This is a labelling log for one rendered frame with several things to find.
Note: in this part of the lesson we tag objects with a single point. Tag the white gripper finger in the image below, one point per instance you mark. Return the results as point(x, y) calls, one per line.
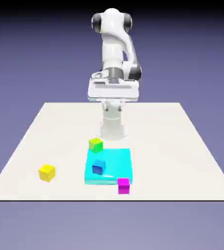
point(106, 106)
point(120, 106)

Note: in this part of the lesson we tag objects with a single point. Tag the small magenta cube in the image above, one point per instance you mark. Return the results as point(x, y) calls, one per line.
point(123, 186)

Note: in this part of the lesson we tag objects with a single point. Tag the small yellow cube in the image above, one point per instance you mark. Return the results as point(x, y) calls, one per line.
point(46, 173)

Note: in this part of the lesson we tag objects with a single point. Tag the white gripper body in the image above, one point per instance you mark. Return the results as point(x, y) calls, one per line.
point(113, 91)

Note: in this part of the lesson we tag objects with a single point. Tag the small blue cube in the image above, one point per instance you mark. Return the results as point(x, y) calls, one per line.
point(98, 167)

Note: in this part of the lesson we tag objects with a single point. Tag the large cyan box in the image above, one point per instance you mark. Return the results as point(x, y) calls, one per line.
point(117, 162)

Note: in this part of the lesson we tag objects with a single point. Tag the small green cube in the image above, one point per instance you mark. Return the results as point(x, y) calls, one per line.
point(96, 145)

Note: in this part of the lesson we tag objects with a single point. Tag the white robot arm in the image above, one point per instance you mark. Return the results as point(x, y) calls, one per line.
point(112, 29)

